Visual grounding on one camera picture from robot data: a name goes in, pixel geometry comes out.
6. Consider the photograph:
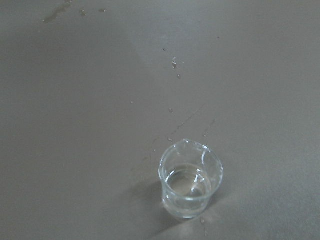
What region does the small clear glass cup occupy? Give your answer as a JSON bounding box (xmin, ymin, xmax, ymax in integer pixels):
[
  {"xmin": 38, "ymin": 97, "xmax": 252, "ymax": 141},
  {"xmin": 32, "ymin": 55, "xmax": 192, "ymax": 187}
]
[{"xmin": 158, "ymin": 139, "xmax": 224, "ymax": 219}]

